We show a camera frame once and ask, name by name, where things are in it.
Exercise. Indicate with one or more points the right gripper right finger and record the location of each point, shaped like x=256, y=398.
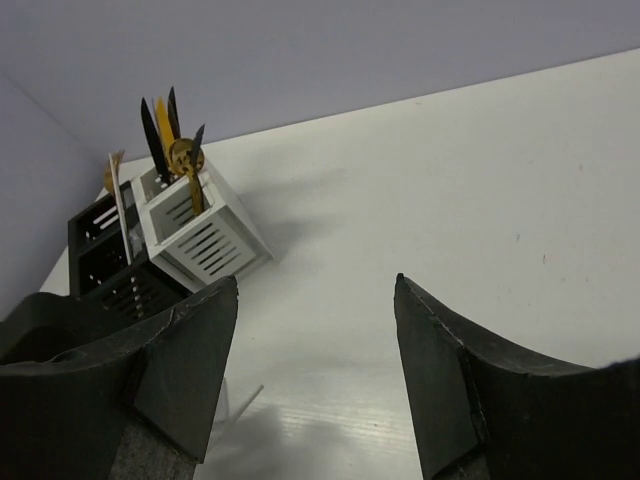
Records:
x=484, y=407

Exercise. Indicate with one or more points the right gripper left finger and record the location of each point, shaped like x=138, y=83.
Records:
x=137, y=404

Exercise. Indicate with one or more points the white chopstick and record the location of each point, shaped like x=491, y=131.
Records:
x=122, y=220

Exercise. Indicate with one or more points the black serrated knife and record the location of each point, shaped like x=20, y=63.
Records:
x=154, y=143

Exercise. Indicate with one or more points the gold spoon green handle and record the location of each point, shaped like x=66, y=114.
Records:
x=179, y=165

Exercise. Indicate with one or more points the gold knife green handle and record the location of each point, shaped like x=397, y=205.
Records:
x=163, y=123

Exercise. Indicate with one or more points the gold knife dark handle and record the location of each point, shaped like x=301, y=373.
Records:
x=196, y=146

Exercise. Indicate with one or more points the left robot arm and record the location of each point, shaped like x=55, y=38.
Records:
x=44, y=325

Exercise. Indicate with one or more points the black utensil caddy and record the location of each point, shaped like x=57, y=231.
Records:
x=134, y=287

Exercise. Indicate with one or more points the white utensil caddy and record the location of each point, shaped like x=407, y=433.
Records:
x=197, y=250

